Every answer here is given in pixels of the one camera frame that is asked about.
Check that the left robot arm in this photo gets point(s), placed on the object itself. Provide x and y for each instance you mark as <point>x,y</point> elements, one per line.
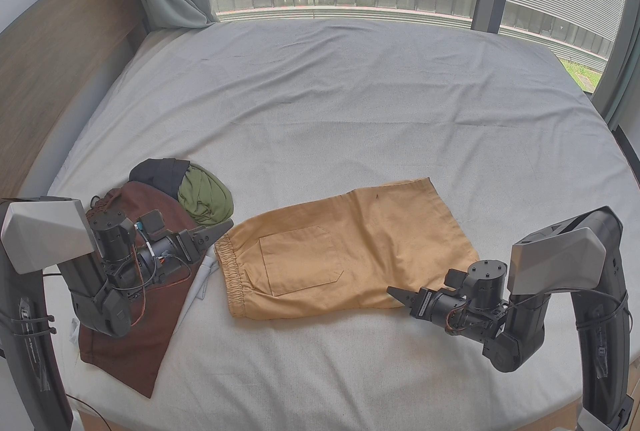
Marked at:
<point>45,229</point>

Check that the tan shorts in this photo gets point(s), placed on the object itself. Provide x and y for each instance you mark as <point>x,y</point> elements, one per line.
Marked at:
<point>350,244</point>

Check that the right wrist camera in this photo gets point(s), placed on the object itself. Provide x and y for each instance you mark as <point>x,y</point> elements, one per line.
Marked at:
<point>456,279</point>

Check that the green garment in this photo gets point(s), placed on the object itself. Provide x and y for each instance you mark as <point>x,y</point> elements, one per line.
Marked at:
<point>205,196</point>

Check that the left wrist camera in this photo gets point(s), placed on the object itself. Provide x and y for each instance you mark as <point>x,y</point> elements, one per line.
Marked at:
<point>151,224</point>

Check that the black garment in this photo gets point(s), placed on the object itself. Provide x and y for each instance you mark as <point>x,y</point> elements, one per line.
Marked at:
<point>155,174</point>

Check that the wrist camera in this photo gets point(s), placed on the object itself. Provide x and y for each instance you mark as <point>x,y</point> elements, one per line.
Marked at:
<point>456,279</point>
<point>151,224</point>

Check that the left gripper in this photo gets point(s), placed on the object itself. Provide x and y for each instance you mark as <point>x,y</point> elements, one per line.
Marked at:
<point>180,249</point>

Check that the white garment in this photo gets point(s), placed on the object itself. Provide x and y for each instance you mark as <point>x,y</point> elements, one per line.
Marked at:
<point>202,276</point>

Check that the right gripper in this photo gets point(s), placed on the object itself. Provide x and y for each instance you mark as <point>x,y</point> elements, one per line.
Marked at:
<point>435,306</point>

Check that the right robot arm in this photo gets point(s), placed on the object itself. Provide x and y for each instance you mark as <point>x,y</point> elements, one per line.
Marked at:
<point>555,259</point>

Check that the brown shorts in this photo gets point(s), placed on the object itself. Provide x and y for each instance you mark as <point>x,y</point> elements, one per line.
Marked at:
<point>130,359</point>

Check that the bed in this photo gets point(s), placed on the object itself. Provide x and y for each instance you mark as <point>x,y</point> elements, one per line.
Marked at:
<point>350,94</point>

